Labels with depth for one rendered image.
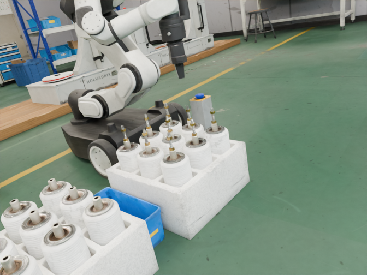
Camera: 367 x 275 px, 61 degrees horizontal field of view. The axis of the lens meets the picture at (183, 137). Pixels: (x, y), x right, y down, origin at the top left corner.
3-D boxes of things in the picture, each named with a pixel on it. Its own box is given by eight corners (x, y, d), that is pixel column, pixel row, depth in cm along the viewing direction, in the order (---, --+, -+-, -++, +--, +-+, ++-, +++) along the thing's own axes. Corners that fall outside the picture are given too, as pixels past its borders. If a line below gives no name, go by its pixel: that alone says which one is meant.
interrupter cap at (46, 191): (37, 192, 97) (37, 190, 97) (59, 180, 102) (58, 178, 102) (49, 198, 92) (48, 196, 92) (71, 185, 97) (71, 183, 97)
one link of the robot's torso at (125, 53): (131, 101, 147) (71, 35, 155) (155, 90, 159) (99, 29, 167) (141, 78, 137) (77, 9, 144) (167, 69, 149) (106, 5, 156)
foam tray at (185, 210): (117, 208, 126) (105, 169, 119) (179, 164, 152) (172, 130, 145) (190, 240, 101) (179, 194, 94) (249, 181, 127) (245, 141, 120)
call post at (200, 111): (200, 161, 150) (188, 100, 139) (208, 155, 155) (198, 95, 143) (212, 164, 146) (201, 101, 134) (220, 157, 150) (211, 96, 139)
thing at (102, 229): (94, 264, 89) (74, 213, 82) (119, 243, 95) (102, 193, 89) (114, 278, 83) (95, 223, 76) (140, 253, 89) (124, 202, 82)
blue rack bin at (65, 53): (41, 61, 579) (37, 50, 571) (59, 57, 606) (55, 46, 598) (55, 60, 549) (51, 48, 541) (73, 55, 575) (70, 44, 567)
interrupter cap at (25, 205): (-1, 214, 89) (-2, 212, 89) (24, 199, 94) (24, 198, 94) (10, 221, 84) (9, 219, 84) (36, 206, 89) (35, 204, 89)
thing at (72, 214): (71, 250, 96) (52, 202, 89) (96, 231, 103) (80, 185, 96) (89, 261, 90) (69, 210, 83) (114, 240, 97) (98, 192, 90)
